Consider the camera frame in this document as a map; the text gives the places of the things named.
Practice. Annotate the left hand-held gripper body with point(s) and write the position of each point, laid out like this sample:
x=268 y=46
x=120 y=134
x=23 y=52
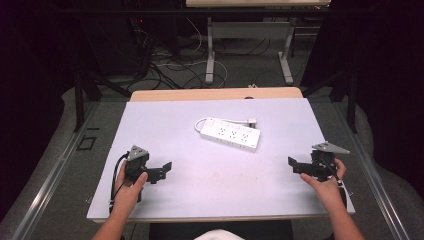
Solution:
x=136 y=163

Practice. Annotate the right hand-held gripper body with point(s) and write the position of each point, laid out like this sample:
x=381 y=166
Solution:
x=322 y=163

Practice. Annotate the white power strip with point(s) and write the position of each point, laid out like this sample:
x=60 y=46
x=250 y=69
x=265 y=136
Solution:
x=230 y=135

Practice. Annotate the person's right hand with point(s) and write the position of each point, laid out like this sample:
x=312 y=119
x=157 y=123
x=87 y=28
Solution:
x=325 y=188

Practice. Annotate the person's left hand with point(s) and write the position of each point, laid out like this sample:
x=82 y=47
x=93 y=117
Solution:
x=128 y=193

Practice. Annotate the white table sheet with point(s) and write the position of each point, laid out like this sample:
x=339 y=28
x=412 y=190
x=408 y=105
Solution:
x=206 y=183

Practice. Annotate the white power plug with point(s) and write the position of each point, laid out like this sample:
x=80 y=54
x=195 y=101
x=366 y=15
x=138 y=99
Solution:
x=252 y=121

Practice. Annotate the black metal stand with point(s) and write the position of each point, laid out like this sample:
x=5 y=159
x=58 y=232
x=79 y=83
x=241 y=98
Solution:
x=351 y=100
x=80 y=100

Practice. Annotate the light wooden table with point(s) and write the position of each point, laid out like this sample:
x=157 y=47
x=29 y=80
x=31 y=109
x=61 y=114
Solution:
x=200 y=94

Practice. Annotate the person's white shirt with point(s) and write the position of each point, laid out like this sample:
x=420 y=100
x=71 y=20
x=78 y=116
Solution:
x=218 y=236

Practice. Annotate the dark curtain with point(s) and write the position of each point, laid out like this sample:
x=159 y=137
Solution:
x=30 y=83
x=390 y=66

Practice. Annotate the black computer tower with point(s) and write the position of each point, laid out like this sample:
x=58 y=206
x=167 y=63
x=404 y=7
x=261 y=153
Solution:
x=110 y=43

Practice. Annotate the metal floor rail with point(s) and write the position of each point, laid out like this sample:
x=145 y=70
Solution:
x=50 y=180
x=380 y=186

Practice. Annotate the white metal frame desk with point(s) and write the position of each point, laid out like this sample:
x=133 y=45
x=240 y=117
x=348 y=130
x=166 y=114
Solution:
x=248 y=30

